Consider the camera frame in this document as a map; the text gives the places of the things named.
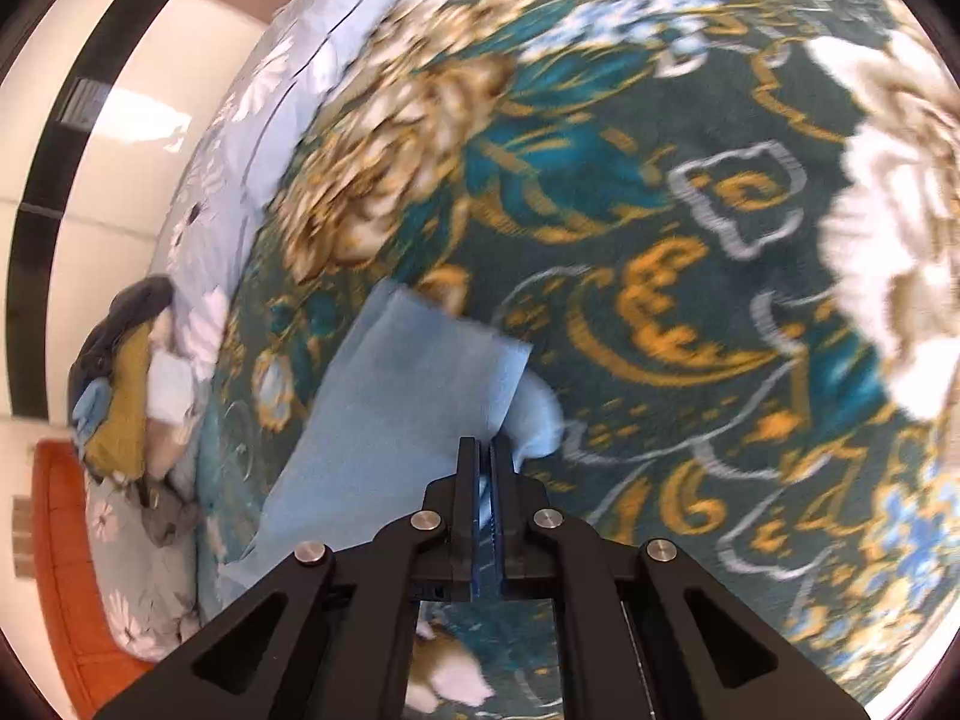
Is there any pile of clothes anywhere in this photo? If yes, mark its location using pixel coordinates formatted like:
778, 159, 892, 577
67, 274, 205, 547

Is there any light blue garment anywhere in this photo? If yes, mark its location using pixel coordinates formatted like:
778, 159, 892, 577
219, 277, 565, 590

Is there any light blue floral bedsheet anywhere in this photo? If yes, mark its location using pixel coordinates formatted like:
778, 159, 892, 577
84, 0, 458, 662

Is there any white wardrobe with black stripe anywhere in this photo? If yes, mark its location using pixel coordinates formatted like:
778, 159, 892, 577
0, 0, 271, 421

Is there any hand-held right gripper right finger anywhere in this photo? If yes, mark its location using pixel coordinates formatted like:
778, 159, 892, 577
486, 438, 872, 720

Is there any green floral blanket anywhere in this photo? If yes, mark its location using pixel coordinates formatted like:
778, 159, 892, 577
196, 0, 960, 720

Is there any orange bed frame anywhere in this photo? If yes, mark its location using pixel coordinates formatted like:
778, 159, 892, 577
30, 439, 157, 720

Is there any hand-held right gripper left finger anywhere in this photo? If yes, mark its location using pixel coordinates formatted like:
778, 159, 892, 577
93, 436, 487, 720

